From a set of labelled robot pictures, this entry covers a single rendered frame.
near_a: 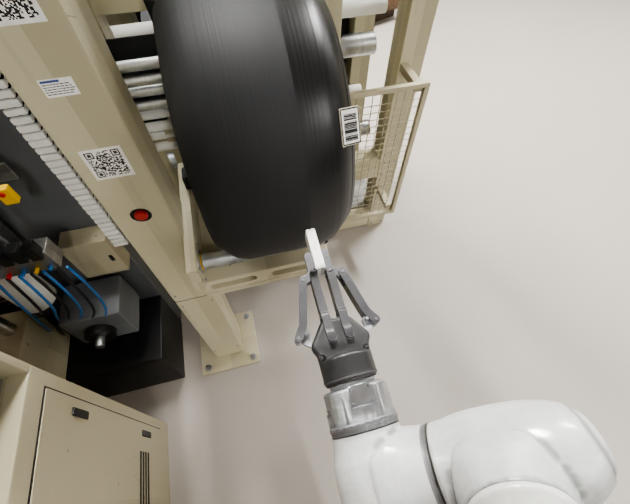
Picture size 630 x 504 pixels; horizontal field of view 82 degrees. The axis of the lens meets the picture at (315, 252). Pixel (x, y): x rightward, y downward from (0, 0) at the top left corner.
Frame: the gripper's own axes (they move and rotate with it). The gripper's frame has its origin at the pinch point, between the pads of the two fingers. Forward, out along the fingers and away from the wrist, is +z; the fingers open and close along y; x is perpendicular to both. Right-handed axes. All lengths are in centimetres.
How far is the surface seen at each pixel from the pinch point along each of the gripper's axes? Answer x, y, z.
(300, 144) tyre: -6.8, -1.5, 15.9
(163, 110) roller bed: 30, 28, 69
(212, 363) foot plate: 125, 42, 10
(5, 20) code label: -19, 35, 34
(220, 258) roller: 35.0, 19.1, 19.3
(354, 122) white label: -6.9, -11.3, 18.4
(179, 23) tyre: -16.6, 12.8, 33.8
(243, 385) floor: 124, 30, -3
